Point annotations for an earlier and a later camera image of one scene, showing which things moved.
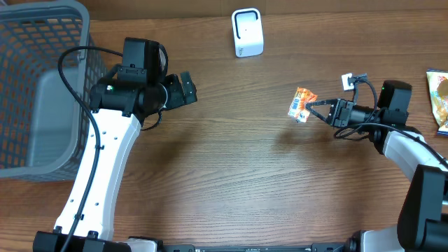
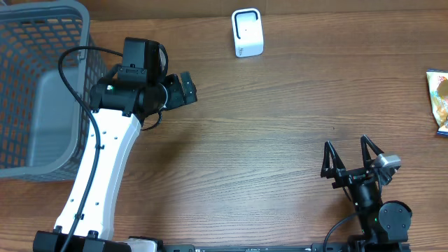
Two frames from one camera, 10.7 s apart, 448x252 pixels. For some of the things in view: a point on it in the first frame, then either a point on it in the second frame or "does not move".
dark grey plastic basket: x=45 y=124 does not move
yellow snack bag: x=437 y=85 does not move
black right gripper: x=332 y=117 → x=346 y=174
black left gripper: x=178 y=97 does not move
